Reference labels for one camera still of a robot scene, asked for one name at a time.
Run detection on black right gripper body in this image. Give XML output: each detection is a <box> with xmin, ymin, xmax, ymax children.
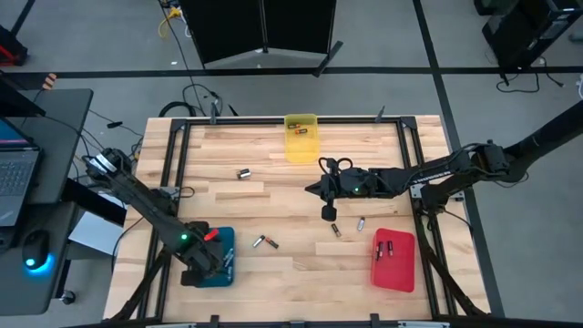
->
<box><xmin>321</xmin><ymin>158</ymin><xmax>380</xmax><ymax>223</ymax></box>

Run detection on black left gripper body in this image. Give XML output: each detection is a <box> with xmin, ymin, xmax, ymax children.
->
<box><xmin>180</xmin><ymin>220</ymin><xmax>216</xmax><ymax>287</ymax></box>

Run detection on teal blue plastic bin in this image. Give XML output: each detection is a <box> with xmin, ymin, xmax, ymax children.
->
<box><xmin>194</xmin><ymin>226</ymin><xmax>236</xmax><ymax>289</ymax></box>

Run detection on translucent yellow plastic bin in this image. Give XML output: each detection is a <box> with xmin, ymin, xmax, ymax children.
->
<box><xmin>283</xmin><ymin>113</ymin><xmax>320</xmax><ymax>165</ymax></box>

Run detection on red plastic bin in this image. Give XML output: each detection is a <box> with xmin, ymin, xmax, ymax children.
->
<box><xmin>370</xmin><ymin>227</ymin><xmax>416</xmax><ymax>293</ymax></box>

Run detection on white sheet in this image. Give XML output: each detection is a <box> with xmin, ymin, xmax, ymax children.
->
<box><xmin>67</xmin><ymin>211</ymin><xmax>125</xmax><ymax>257</ymax></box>

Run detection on black desk support bar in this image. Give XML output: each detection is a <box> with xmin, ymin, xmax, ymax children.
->
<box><xmin>61</xmin><ymin>177</ymin><xmax>128</xmax><ymax>228</ymax></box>

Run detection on black computer mouse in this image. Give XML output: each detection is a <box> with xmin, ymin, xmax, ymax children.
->
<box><xmin>21</xmin><ymin>230</ymin><xmax>51</xmax><ymax>271</ymax></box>

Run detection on black folding partition screen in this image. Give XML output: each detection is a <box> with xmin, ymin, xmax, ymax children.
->
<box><xmin>179</xmin><ymin>0</ymin><xmax>345</xmax><ymax>77</ymax></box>

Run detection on dark grey desk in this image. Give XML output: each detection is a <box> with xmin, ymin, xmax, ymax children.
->
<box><xmin>0</xmin><ymin>88</ymin><xmax>95</xmax><ymax>316</ymax></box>

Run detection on grey laptop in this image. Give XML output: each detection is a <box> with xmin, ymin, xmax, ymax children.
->
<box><xmin>0</xmin><ymin>116</ymin><xmax>45</xmax><ymax>229</ymax></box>

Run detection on black computer cabinet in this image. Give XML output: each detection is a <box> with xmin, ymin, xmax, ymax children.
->
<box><xmin>473</xmin><ymin>0</ymin><xmax>583</xmax><ymax>69</ymax></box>

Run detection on black monitor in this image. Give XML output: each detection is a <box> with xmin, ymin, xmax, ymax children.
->
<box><xmin>0</xmin><ymin>72</ymin><xmax>46</xmax><ymax>118</ymax></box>

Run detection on red black equipment cart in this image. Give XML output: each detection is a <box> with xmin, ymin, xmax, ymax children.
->
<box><xmin>0</xmin><ymin>25</ymin><xmax>29</xmax><ymax>68</ymax></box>

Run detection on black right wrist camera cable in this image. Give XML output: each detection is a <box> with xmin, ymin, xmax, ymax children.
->
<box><xmin>317</xmin><ymin>156</ymin><xmax>354</xmax><ymax>179</ymax></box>

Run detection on black aluminium table frame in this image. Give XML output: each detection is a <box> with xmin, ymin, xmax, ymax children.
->
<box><xmin>111</xmin><ymin>116</ymin><xmax>486</xmax><ymax>323</ymax></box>

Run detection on thin black floor cable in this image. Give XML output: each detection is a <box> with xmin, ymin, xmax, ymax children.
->
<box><xmin>181</xmin><ymin>83</ymin><xmax>225</xmax><ymax>118</ymax></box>

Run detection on thick black cable coil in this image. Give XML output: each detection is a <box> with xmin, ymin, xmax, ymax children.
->
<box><xmin>158</xmin><ymin>100</ymin><xmax>198</xmax><ymax>118</ymax></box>

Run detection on black floor cable with plug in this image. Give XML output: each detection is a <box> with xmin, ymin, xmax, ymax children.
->
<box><xmin>495</xmin><ymin>56</ymin><xmax>566</xmax><ymax>95</ymax></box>

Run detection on yellow cable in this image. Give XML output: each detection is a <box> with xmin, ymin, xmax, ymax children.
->
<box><xmin>157</xmin><ymin>5</ymin><xmax>184</xmax><ymax>40</ymax></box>

